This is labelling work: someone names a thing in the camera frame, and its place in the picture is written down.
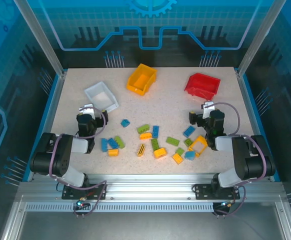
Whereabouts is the white plastic bin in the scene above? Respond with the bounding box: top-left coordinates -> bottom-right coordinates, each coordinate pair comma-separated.
84,81 -> 120,114

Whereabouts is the yellow lego window frame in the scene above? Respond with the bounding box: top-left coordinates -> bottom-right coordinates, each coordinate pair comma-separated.
190,134 -> 209,158

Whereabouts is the red plastic bin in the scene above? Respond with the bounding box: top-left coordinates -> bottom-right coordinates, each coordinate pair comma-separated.
184,72 -> 222,102

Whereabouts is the yellow lego plate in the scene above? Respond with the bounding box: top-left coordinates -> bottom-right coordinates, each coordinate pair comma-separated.
171,152 -> 185,165

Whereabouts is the yellow plastic bin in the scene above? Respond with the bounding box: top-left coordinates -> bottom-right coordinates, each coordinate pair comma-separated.
126,63 -> 158,97

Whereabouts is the light blue lego piece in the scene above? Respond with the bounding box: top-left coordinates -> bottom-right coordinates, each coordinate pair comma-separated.
184,150 -> 197,161

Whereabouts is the yellow black striped lego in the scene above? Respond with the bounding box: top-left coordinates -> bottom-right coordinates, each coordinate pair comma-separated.
136,143 -> 147,158

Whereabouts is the blue gear printed back panel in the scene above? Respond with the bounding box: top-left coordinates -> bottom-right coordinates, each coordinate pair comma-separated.
35,0 -> 264,69

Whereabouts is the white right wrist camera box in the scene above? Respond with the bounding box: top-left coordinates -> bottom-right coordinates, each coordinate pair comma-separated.
201,101 -> 216,120

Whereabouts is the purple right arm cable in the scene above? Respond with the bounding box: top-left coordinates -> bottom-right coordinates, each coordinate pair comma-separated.
211,101 -> 273,220

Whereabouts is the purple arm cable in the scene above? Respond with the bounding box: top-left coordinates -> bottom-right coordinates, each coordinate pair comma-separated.
211,101 -> 273,220
49,106 -> 109,219

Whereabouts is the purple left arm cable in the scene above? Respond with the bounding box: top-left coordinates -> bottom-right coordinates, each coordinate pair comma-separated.
49,106 -> 109,219

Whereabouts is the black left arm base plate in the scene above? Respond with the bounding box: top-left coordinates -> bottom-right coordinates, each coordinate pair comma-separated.
61,183 -> 107,201

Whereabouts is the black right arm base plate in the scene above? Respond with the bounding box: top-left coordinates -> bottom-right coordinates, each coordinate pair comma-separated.
193,183 -> 241,201

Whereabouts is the aluminium front rail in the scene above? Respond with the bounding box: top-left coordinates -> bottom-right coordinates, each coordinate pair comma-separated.
17,173 -> 287,204

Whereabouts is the aluminium frame post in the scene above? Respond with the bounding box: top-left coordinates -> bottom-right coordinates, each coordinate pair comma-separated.
236,0 -> 288,79
13,0 -> 68,78

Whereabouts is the slotted aluminium cable duct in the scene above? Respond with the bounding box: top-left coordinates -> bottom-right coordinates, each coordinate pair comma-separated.
24,202 -> 216,214

